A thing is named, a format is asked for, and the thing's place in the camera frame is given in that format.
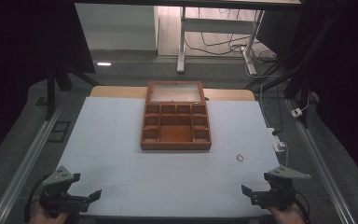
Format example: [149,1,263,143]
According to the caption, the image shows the white desk frame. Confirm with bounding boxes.
[176,6,266,77]

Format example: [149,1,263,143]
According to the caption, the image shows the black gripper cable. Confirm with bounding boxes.
[23,175,51,223]
[294,189,311,224]

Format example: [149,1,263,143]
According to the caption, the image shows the black metal stand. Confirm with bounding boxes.
[245,12,339,129]

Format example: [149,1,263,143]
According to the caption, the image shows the light blue table mat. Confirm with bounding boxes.
[54,96,282,218]

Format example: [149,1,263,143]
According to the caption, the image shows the black tripod stand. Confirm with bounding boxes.
[45,60,101,121]

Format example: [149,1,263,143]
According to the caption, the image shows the white power strip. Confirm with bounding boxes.
[267,127,286,153]

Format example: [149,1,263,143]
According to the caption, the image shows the person's right hand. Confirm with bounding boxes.
[268,203,306,224]

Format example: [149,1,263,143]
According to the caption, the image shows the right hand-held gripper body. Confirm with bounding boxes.
[250,164,312,212]

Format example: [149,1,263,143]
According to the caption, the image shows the black floor cables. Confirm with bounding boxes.
[184,7,278,63]

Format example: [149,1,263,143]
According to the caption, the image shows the aluminium rail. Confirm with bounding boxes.
[285,98,357,224]
[0,104,63,224]

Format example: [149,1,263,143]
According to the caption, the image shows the wooden compartment box with lid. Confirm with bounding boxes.
[140,80,213,152]

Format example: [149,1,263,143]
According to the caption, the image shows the person's left hand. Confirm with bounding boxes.
[28,204,70,224]

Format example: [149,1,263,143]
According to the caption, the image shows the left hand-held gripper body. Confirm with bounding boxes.
[38,165,91,217]

